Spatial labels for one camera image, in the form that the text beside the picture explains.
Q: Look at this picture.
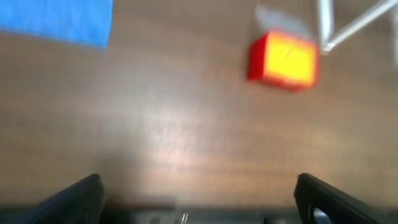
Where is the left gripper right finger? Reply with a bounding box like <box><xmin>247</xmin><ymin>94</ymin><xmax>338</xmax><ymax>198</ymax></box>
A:
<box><xmin>294</xmin><ymin>172</ymin><xmax>389</xmax><ymax>224</ymax></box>

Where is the white and blue stand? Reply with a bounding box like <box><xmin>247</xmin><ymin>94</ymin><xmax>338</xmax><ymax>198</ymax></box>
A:
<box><xmin>316</xmin><ymin>0</ymin><xmax>398</xmax><ymax>68</ymax></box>

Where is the red and yellow tip box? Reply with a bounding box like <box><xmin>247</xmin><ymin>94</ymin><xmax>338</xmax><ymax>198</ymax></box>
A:
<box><xmin>247</xmin><ymin>4</ymin><xmax>321</xmax><ymax>93</ymax></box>

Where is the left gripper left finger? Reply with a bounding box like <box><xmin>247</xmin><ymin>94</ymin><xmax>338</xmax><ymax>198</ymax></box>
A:
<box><xmin>18</xmin><ymin>173</ymin><xmax>106</xmax><ymax>224</ymax></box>

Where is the blue cloth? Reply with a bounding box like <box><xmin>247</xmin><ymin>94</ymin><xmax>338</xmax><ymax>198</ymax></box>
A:
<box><xmin>0</xmin><ymin>0</ymin><xmax>114</xmax><ymax>50</ymax></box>

